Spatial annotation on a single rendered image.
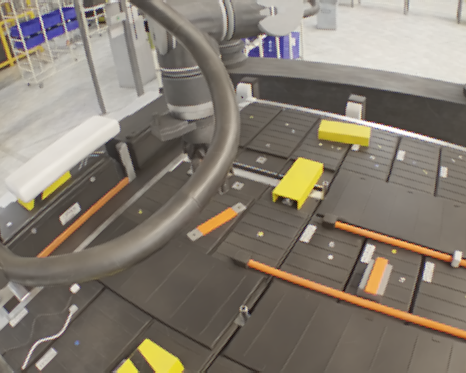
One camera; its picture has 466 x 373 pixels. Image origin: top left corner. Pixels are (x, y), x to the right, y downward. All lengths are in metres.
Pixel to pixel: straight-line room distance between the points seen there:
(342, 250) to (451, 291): 0.26
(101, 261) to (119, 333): 0.38
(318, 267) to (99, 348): 0.46
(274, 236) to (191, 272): 0.19
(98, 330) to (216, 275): 0.27
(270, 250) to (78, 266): 0.49
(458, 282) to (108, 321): 0.71
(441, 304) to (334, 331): 0.23
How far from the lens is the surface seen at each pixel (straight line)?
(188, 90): 0.58
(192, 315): 0.66
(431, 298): 0.72
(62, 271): 0.34
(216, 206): 0.86
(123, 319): 0.70
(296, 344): 0.61
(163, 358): 0.58
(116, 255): 0.32
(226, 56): 2.02
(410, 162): 1.05
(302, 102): 1.93
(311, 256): 0.73
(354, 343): 0.62
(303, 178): 0.89
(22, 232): 0.87
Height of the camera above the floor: 1.56
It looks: 38 degrees down
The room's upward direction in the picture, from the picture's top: 8 degrees counter-clockwise
